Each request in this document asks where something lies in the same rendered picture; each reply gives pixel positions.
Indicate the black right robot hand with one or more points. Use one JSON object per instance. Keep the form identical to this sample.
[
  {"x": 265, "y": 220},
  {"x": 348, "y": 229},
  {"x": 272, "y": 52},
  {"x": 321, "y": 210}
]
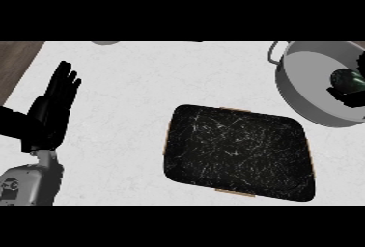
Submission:
[{"x": 349, "y": 99}]

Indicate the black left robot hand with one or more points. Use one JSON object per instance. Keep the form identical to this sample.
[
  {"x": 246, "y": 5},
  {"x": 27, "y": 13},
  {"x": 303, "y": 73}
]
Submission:
[{"x": 49, "y": 109}]

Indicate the dark green eggplant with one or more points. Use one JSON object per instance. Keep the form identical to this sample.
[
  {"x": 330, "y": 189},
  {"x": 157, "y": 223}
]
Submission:
[{"x": 346, "y": 79}]

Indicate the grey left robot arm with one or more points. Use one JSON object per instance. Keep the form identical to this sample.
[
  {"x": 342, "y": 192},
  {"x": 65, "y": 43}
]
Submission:
[{"x": 33, "y": 180}]

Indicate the grey metal pot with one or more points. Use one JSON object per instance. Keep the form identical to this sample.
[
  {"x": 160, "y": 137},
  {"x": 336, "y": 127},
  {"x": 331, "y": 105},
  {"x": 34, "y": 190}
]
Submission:
[{"x": 303, "y": 87}]

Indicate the black tray with tan rim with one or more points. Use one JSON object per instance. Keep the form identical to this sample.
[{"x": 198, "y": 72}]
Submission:
[{"x": 237, "y": 151}]

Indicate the grey round object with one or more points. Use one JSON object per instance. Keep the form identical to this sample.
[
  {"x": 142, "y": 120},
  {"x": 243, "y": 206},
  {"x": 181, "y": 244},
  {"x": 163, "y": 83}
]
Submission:
[{"x": 105, "y": 43}]

